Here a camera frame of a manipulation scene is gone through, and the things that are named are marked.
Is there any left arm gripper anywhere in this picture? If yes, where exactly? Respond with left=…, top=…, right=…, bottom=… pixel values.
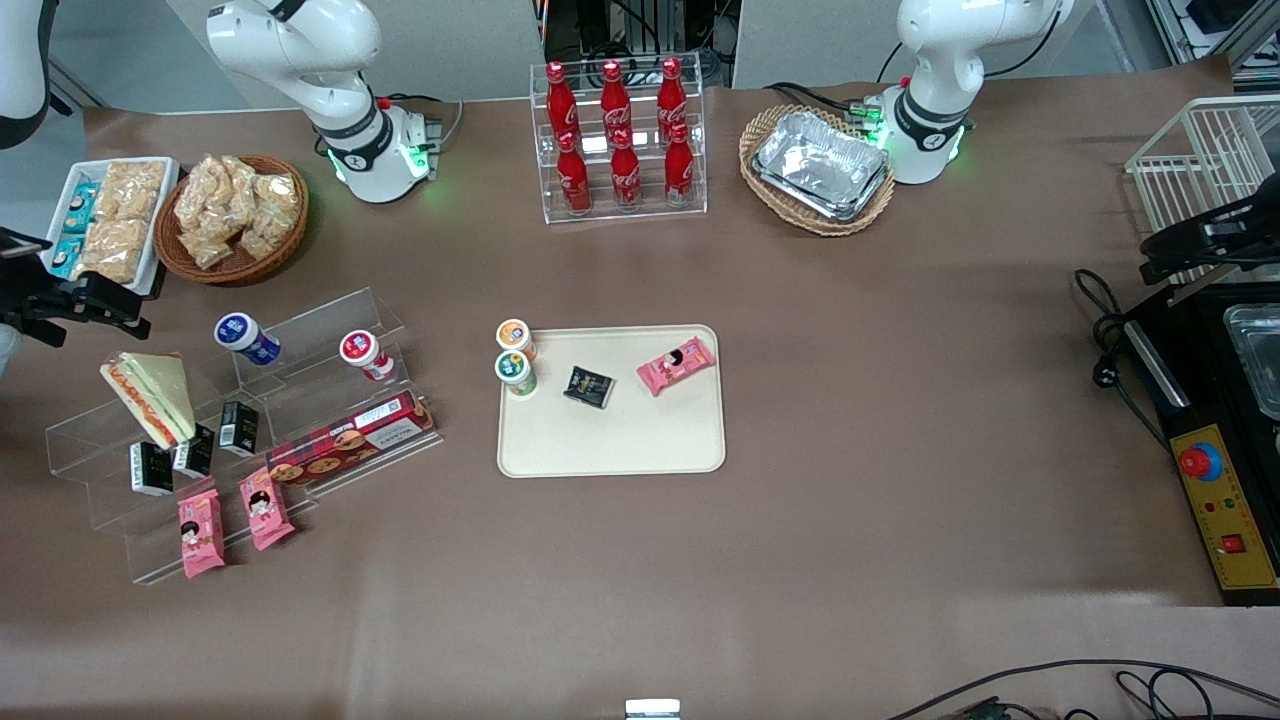
left=1140, top=194, right=1280, bottom=287

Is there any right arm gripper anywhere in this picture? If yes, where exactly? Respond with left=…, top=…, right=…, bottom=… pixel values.
left=0, top=260, right=152, bottom=349

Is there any triangle sandwich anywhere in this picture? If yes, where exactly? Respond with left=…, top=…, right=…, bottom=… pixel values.
left=99, top=351, right=197, bottom=450

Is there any steel tray in machine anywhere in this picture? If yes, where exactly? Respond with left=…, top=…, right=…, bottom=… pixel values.
left=1224, top=304, right=1280, bottom=421

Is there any aluminium foil tray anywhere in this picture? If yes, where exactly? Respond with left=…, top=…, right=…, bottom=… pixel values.
left=752, top=168, right=891, bottom=224
left=755, top=110, right=890, bottom=213

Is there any beige plastic tray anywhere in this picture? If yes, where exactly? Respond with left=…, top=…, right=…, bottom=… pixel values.
left=497, top=324, right=726, bottom=479

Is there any rice cracker pack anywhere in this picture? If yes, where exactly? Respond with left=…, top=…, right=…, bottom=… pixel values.
left=100, top=160, right=166, bottom=221
left=80, top=218, right=151, bottom=283

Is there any white rectangular dish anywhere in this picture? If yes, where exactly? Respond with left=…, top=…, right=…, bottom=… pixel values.
left=40, top=157, right=181, bottom=299

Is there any clear bag of puffed snacks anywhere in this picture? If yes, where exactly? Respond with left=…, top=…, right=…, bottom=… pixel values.
left=205, top=195, right=251, bottom=241
left=175, top=158, right=226, bottom=226
left=238, top=208, right=291, bottom=261
left=180, top=225, right=236, bottom=271
left=255, top=172, right=301, bottom=216
left=220, top=155, right=263, bottom=206

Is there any black sealing machine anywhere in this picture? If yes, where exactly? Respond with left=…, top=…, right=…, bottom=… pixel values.
left=1120, top=280, right=1280, bottom=608

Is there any clear acrylic stepped shelf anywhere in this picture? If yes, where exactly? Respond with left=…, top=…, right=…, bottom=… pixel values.
left=232, top=288, right=444, bottom=491
left=45, top=345, right=321, bottom=586

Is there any dark brown wicker basket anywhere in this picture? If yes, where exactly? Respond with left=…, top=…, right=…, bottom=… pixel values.
left=154, top=153, right=309, bottom=287

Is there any small black carton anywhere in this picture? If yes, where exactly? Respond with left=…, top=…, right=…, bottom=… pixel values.
left=174, top=428, right=215, bottom=478
left=129, top=441, right=174, bottom=497
left=219, top=401, right=260, bottom=458

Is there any blue lid cup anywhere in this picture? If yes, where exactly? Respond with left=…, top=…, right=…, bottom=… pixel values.
left=213, top=312, right=283, bottom=367

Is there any red emergency stop button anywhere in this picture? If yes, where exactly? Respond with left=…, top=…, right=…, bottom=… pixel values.
left=1178, top=441, right=1225, bottom=483

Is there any pink snack pack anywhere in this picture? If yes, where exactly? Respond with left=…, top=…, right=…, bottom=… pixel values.
left=238, top=468, right=296, bottom=552
left=177, top=488, right=227, bottom=580
left=637, top=337, right=717, bottom=397

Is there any red lid cup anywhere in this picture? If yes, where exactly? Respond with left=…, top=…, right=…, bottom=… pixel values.
left=339, top=330, right=398, bottom=384

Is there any red cookie box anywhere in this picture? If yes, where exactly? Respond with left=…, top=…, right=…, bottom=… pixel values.
left=266, top=391, right=437, bottom=487

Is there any brown table cover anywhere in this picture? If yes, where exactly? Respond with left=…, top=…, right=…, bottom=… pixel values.
left=0, top=55, right=1280, bottom=720

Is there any light wicker basket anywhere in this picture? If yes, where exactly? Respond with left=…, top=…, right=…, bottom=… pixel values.
left=739, top=104, right=896, bottom=237

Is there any orange lid cup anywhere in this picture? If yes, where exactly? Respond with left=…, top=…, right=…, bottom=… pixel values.
left=496, top=319, right=538, bottom=363

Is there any green lid cup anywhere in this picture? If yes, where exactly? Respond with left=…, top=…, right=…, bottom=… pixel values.
left=494, top=350, right=539, bottom=398

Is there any red cola bottle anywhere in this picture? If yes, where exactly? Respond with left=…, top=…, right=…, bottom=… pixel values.
left=546, top=62, right=580, bottom=141
left=556, top=130, right=593, bottom=214
left=609, top=128, right=643, bottom=210
left=663, top=123, right=697, bottom=207
left=656, top=57, right=689, bottom=134
left=599, top=60, right=632, bottom=139

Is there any black snack packet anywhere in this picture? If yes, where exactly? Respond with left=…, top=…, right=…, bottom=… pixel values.
left=563, top=366, right=614, bottom=409

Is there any clear acrylic bottle rack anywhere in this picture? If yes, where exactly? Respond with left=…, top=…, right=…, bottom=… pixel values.
left=530, top=62, right=708, bottom=225

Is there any black equipment rack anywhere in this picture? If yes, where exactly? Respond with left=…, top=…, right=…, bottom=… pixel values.
left=535, top=0, right=743, bottom=91

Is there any white wire rack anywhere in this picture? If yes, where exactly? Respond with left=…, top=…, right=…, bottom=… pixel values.
left=1125, top=96, right=1280, bottom=286

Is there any grey metal machine handle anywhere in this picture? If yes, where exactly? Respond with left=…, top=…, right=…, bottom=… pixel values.
left=1125, top=320, right=1191, bottom=408

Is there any black power cable with plug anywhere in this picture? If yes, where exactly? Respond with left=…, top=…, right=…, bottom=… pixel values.
left=1073, top=268, right=1176, bottom=451

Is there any aluminium frame structure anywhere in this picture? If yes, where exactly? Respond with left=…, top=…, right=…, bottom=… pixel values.
left=1145, top=0, right=1280, bottom=96

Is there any black arm base cable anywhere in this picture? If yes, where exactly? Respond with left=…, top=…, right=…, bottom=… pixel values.
left=765, top=80, right=901, bottom=126

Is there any black floor cable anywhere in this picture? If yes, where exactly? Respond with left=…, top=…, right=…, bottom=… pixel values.
left=885, top=658, right=1280, bottom=720
left=1115, top=668, right=1280, bottom=720

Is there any grey arm base cable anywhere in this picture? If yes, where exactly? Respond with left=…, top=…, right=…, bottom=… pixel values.
left=385, top=93, right=467, bottom=153

